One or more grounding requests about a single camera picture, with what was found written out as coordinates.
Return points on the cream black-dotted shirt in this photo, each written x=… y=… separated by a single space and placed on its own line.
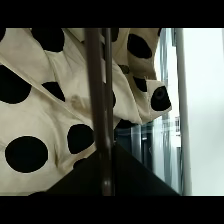
x=43 y=110

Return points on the white pole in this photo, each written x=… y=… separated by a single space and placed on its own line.
x=183 y=110

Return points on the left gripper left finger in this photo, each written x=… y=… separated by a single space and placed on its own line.
x=78 y=180

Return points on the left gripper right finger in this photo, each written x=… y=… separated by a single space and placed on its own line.
x=140 y=180

